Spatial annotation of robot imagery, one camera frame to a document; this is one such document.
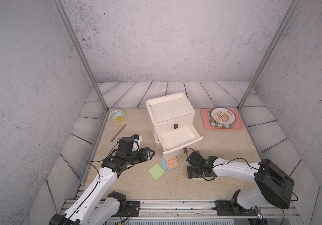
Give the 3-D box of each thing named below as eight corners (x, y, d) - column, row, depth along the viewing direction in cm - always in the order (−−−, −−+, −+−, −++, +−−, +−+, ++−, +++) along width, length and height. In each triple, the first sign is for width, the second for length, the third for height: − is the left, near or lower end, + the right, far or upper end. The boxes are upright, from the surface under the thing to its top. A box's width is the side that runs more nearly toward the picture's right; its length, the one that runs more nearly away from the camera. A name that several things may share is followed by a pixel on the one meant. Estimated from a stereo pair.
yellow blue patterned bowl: (108, 119, 116) (107, 116, 113) (114, 111, 122) (113, 108, 119) (120, 122, 113) (119, 119, 111) (126, 114, 119) (125, 111, 117)
